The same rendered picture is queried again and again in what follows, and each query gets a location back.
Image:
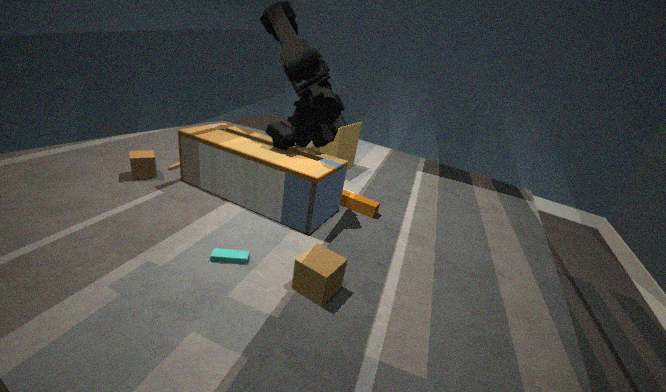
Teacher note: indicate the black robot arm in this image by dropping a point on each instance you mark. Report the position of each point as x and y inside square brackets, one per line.
[301, 63]

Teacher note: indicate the small green block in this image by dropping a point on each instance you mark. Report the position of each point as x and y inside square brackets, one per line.
[230, 256]

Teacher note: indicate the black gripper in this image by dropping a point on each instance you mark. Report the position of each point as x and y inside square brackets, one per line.
[284, 136]

